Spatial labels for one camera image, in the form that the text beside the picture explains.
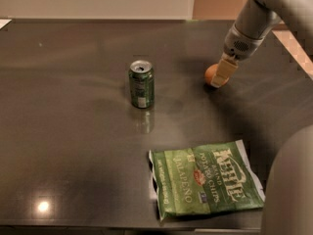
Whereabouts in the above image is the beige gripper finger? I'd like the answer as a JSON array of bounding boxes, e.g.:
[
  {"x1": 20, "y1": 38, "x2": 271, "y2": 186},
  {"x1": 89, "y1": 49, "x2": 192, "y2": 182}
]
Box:
[{"x1": 210, "y1": 59, "x2": 238, "y2": 88}]

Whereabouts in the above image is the orange fruit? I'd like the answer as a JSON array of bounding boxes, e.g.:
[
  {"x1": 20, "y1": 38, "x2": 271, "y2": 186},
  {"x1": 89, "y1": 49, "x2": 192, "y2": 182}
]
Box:
[{"x1": 204, "y1": 64, "x2": 217, "y2": 87}]

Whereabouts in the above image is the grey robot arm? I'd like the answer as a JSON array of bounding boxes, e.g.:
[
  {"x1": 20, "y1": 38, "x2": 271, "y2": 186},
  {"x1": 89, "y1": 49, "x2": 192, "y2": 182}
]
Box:
[{"x1": 209, "y1": 0, "x2": 313, "y2": 235}]

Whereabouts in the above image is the green soda can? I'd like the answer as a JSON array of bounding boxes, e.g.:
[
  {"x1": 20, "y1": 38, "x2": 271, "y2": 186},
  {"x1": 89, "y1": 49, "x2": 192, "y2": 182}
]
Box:
[{"x1": 128, "y1": 60, "x2": 155, "y2": 109}]

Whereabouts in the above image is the green Kettle chips bag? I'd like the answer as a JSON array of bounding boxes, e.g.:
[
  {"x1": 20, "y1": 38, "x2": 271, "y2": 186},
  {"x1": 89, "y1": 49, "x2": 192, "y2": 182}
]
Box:
[{"x1": 149, "y1": 140, "x2": 265, "y2": 220}]

